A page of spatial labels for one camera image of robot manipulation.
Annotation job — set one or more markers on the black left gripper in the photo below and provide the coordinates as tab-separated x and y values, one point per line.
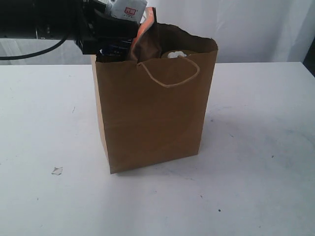
96	29

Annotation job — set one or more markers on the spaghetti packet with Italian flag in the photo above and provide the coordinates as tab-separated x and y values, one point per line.
113	50

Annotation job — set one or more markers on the blue white milk carton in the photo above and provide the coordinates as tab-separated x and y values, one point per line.
131	10

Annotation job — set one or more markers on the brown kraft pouch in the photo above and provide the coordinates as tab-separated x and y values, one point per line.
146	44

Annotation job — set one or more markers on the gold lid clear jar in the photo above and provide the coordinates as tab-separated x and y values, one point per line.
187	52

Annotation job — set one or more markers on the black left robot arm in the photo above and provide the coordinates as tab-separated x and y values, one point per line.
38	19

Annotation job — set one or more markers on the brown paper bag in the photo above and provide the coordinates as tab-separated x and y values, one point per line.
153	111

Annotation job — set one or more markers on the white backdrop curtain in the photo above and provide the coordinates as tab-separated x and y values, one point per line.
245	31

